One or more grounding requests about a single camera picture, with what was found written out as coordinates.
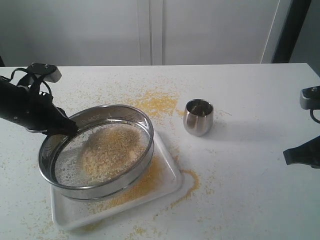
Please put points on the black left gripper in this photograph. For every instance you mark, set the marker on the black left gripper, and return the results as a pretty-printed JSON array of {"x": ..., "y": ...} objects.
[{"x": 42, "y": 115}]

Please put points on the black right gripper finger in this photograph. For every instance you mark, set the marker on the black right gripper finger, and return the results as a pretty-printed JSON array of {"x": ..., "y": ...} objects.
[{"x": 305, "y": 154}]

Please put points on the round steel sieve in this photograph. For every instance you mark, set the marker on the round steel sieve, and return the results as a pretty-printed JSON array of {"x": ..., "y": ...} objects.
[{"x": 86, "y": 120}]

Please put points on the small stainless steel cup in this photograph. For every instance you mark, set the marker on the small stainless steel cup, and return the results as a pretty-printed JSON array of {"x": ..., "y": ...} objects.
[{"x": 198, "y": 117}]

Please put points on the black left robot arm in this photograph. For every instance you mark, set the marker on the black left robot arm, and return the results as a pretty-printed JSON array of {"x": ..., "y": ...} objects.
[{"x": 25, "y": 105}]

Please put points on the yellow grains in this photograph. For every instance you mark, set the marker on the yellow grains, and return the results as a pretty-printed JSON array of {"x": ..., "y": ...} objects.
[{"x": 100, "y": 154}]

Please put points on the white rectangular tray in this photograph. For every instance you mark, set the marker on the white rectangular tray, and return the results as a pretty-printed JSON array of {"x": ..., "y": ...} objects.
[{"x": 162, "y": 178}]

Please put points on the spilled yellow millet pile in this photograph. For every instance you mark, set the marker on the spilled yellow millet pile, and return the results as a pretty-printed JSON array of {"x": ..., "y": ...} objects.
[{"x": 155, "y": 103}]

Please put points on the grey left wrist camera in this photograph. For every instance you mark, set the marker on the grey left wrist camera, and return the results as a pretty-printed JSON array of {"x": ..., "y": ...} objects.
[{"x": 49, "y": 72}]

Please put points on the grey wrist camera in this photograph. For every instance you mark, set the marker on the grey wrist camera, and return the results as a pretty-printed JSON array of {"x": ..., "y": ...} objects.
[
  {"x": 310, "y": 98},
  {"x": 49, "y": 72}
]

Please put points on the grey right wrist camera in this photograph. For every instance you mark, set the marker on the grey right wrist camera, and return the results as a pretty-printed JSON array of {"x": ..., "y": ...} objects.
[{"x": 310, "y": 98}]

